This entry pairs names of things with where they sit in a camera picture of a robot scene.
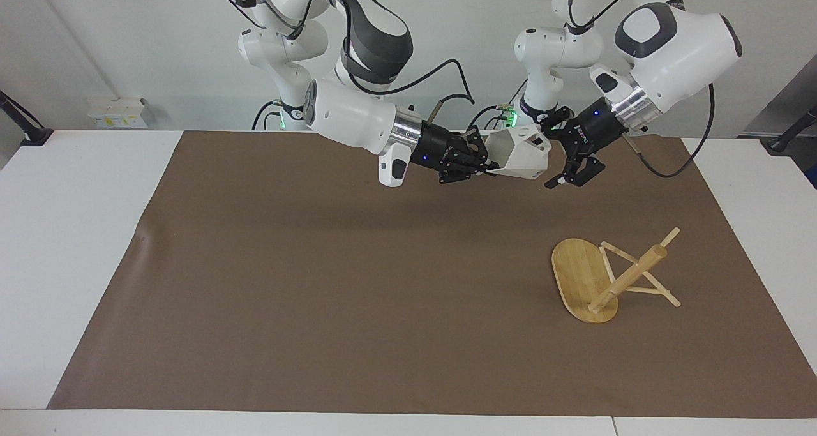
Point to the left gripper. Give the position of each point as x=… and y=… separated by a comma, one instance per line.
x=599, y=129

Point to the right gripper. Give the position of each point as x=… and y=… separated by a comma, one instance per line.
x=439, y=149

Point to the white faceted cup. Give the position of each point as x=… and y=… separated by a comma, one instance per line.
x=520, y=155

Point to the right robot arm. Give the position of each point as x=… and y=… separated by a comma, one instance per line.
x=348, y=113

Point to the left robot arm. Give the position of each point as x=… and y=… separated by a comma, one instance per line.
x=683, y=46

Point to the wooden cup rack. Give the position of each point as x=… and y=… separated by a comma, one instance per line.
x=582, y=276

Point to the black stand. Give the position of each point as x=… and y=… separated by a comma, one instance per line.
x=29, y=129
x=788, y=136

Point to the white wall socket box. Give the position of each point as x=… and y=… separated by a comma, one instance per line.
x=118, y=112

